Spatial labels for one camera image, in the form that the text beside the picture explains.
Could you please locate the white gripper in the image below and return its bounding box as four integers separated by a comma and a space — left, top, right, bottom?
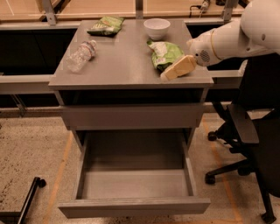
160, 29, 221, 81

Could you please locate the green rice chip bag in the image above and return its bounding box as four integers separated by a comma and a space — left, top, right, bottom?
147, 40, 185, 72

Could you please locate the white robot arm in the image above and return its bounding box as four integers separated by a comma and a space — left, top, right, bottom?
160, 0, 280, 81

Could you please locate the grey drawer cabinet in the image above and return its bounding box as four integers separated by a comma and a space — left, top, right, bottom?
49, 19, 213, 147

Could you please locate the dark green snack bag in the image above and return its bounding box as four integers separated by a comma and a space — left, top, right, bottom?
87, 16, 124, 37

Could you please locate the closed grey top drawer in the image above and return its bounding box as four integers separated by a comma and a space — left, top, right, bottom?
62, 103, 204, 130

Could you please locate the open grey middle drawer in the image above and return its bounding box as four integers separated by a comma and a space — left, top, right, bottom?
59, 129, 210, 218

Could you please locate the white ceramic bowl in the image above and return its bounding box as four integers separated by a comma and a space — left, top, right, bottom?
143, 18, 171, 40

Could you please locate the black office chair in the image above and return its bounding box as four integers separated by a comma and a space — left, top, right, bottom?
205, 53, 280, 224

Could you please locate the clear plastic water bottle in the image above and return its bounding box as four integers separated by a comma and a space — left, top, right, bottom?
66, 40, 97, 73

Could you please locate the black rolling stand base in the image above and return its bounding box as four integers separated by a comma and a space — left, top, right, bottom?
0, 177, 46, 224

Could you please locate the black power cable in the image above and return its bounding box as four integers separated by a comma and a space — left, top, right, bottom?
188, 0, 211, 18

